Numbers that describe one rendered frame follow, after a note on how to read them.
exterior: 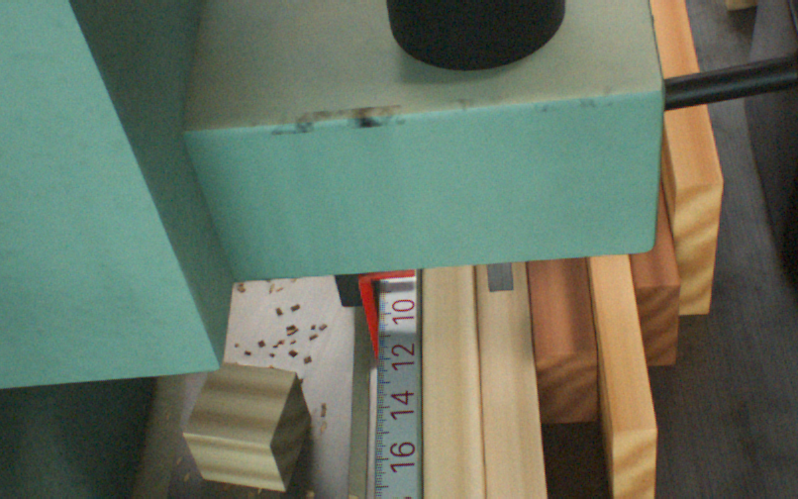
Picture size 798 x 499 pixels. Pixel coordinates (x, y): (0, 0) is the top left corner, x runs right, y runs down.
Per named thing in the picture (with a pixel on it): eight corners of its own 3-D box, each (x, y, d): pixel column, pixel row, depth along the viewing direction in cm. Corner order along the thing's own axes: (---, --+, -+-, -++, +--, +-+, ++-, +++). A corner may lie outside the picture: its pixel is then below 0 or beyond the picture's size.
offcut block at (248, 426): (202, 479, 59) (181, 433, 56) (232, 407, 61) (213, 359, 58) (286, 492, 58) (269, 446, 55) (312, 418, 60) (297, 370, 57)
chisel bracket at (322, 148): (656, 286, 40) (669, 89, 33) (232, 316, 41) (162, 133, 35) (630, 128, 45) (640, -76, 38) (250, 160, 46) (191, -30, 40)
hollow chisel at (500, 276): (513, 290, 45) (506, 198, 41) (489, 292, 45) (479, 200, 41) (512, 271, 45) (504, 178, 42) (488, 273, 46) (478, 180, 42)
